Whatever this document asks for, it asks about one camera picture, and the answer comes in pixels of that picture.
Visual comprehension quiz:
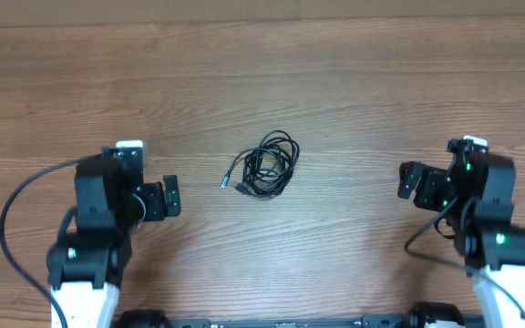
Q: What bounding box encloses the black usb cable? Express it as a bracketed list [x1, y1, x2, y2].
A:
[220, 129, 301, 200]

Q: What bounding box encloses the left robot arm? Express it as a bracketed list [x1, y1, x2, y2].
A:
[46, 156, 181, 327]

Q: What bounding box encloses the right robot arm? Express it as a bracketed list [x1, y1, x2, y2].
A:
[398, 151, 525, 327]

